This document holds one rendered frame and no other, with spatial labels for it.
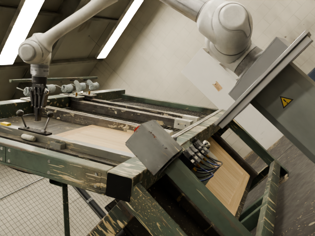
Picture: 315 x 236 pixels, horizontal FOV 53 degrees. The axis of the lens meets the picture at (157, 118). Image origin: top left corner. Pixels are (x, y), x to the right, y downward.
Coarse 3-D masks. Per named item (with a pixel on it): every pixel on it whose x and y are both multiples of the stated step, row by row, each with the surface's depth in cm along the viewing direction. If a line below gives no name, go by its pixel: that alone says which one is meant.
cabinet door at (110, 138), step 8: (80, 128) 203; (88, 128) 205; (96, 128) 208; (104, 128) 210; (64, 136) 182; (72, 136) 184; (80, 136) 186; (88, 136) 188; (96, 136) 190; (104, 136) 192; (112, 136) 194; (120, 136) 196; (128, 136) 198; (96, 144) 174; (104, 144) 176; (112, 144) 177; (120, 144) 179; (128, 152) 166
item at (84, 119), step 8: (56, 112) 227; (64, 112) 225; (72, 112) 222; (80, 112) 225; (64, 120) 226; (72, 120) 223; (80, 120) 220; (88, 120) 218; (96, 120) 215; (104, 120) 213; (112, 120) 211; (120, 120) 214; (112, 128) 211; (120, 128) 209; (128, 128) 207
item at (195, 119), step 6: (84, 96) 292; (90, 96) 289; (96, 102) 287; (102, 102) 285; (108, 102) 283; (114, 102) 287; (126, 108) 277; (132, 108) 274; (138, 108) 272; (144, 108) 272; (162, 114) 264; (168, 114) 262; (174, 114) 260; (180, 114) 262; (198, 120) 258
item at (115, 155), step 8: (0, 128) 183; (8, 128) 180; (16, 128) 179; (40, 136) 172; (48, 136) 171; (56, 136) 172; (72, 144) 165; (80, 144) 163; (88, 144) 164; (88, 152) 162; (96, 152) 160; (104, 152) 158; (112, 152) 156; (120, 152) 157; (120, 160) 155
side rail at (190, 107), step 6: (126, 96) 360; (132, 96) 357; (138, 96) 357; (144, 102) 352; (150, 102) 349; (156, 102) 347; (162, 102) 344; (168, 102) 341; (174, 102) 344; (180, 108) 337; (186, 108) 335; (192, 108) 332; (198, 108) 330; (204, 108) 327; (210, 108) 329
